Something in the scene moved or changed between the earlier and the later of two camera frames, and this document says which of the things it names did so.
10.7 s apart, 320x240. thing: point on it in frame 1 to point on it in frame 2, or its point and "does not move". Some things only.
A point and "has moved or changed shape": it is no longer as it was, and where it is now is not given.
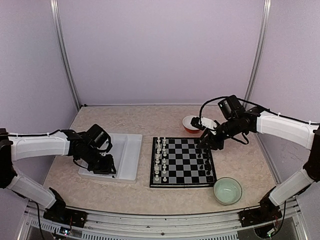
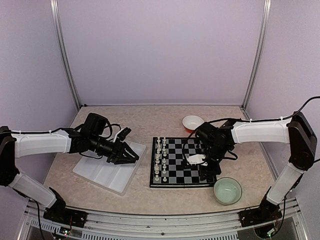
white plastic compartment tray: x=126 y=150 has moved or changed shape
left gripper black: x=106 y=169 to x=117 y=152
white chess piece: x=156 y=169 does not move
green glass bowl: x=227 y=190 does not move
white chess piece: x=158 y=140 does not move
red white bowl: x=187 y=124 does not move
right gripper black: x=216 y=144 to x=212 y=172
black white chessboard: x=176 y=162 does not move
